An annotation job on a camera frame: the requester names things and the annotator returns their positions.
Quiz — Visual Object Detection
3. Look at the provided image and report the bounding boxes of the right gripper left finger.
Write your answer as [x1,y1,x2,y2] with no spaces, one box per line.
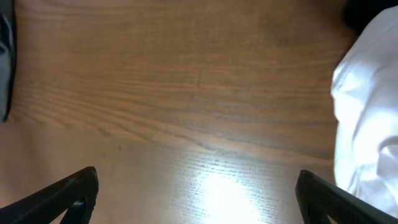
[1,166,99,223]

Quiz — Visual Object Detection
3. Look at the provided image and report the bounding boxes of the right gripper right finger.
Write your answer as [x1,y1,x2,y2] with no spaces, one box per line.
[295,170,397,224]

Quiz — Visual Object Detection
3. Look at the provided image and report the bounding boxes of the white t-shirt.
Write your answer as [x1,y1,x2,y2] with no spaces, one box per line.
[330,7,397,217]

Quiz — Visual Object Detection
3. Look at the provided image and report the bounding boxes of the khaki green shorts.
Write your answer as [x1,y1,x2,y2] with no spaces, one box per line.
[1,0,17,122]

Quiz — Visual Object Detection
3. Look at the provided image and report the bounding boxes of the black garment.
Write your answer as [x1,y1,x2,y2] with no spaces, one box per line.
[342,0,397,35]

